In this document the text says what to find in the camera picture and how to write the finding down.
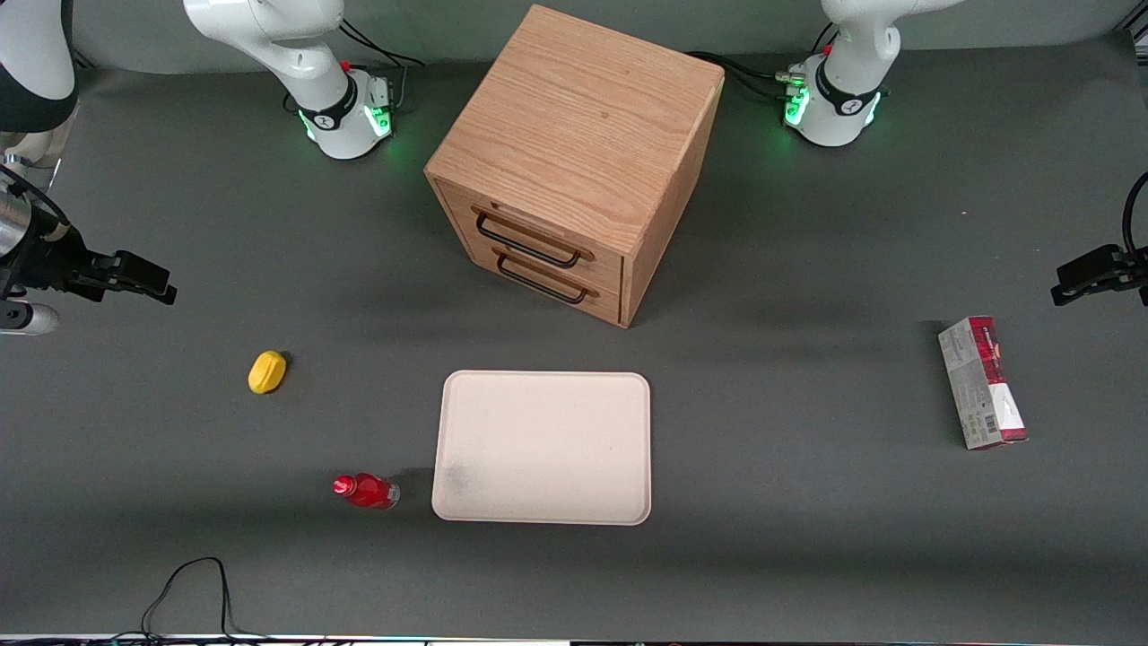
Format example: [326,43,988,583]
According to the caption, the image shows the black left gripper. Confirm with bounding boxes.
[1050,244,1148,307]

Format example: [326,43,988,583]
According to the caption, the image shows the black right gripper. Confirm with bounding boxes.
[0,224,178,307]

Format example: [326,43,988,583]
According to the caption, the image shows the red coke bottle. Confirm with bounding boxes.
[332,473,401,511]

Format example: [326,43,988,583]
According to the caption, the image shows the beige plastic tray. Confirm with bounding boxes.
[431,370,652,526]

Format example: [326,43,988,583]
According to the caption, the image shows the red and grey carton box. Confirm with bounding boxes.
[937,315,1029,451]

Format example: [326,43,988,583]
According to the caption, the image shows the yellow toy lemon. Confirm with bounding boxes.
[248,350,289,396]

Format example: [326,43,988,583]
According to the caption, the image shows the wooden two-drawer cabinet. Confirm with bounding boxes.
[423,4,726,329]

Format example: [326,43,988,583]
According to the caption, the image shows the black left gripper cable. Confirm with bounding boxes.
[1123,170,1148,263]

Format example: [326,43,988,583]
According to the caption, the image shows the thin black table cable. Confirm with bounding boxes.
[108,556,270,643]

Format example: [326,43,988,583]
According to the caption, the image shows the black right arm base cables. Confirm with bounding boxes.
[339,18,426,114]

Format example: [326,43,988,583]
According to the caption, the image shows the black arm base cables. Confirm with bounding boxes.
[685,25,842,101]
[339,18,426,114]

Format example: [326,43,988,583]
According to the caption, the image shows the black metal drawer handle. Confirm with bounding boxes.
[494,252,590,305]
[474,210,584,269]

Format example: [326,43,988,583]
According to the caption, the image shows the black left arm base cables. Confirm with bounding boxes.
[685,25,842,101]

